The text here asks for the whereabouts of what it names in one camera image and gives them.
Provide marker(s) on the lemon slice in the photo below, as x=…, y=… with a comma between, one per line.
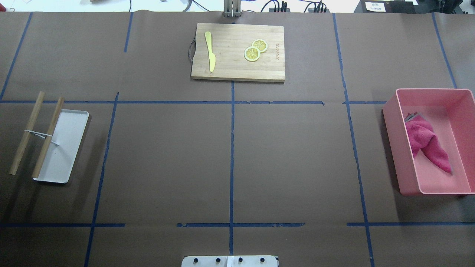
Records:
x=252, y=54
x=261, y=45

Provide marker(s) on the wooden rack bar inner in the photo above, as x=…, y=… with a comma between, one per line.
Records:
x=48, y=138

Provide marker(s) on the white pole base plate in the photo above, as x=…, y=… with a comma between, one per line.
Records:
x=231, y=261

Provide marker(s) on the lemon slice front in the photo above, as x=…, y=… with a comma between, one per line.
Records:
x=252, y=54

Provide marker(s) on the black power adapter box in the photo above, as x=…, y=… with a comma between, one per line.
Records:
x=385, y=6

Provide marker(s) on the aluminium frame post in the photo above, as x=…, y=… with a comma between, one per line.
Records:
x=232, y=8

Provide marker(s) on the yellow plastic knife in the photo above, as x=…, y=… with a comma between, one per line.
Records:
x=211, y=55

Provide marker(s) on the wooden cutting board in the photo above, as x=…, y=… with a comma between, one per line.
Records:
x=229, y=43

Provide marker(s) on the lemon slice back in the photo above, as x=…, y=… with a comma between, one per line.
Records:
x=261, y=45

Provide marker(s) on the pink microfiber cloth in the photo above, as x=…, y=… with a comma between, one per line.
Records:
x=422, y=138

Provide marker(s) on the white metal tray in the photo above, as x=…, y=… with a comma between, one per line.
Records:
x=66, y=141

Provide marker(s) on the wooden rack bar outer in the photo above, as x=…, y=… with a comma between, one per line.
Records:
x=26, y=134

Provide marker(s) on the pink plastic bin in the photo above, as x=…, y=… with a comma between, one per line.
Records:
x=451, y=113

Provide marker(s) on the wooden rack bar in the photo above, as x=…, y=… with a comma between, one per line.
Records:
x=48, y=138
x=26, y=134

